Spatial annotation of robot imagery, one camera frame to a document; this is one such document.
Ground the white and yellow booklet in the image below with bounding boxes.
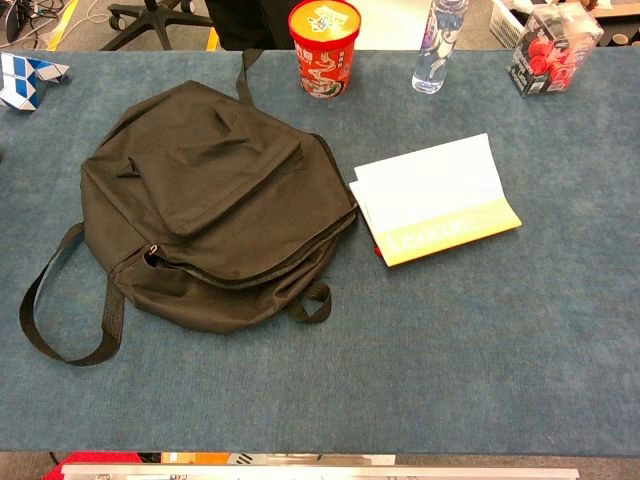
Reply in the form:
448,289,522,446
348,132,524,268

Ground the black fabric backpack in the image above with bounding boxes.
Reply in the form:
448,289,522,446
18,48,359,367

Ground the blue felt table cover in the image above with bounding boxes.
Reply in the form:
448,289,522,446
0,48,640,456

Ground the red instant noodle cup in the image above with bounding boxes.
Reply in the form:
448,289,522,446
287,0,362,100

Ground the clear plastic water bottle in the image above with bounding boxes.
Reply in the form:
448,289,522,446
411,0,470,96

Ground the black bulky object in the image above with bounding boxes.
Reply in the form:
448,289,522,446
203,0,301,51

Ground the black office chair base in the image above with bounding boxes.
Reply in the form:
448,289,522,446
99,0,214,51

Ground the white plastic basket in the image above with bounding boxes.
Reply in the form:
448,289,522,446
488,0,539,49

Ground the clear box of red parts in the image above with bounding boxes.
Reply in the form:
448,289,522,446
504,2,605,99

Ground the red flat object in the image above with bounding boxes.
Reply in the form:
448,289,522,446
42,451,144,480

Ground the blue white snake puzzle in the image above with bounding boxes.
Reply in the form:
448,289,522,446
0,51,71,112

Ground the aluminium profile rail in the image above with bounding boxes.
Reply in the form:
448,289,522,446
60,462,580,480

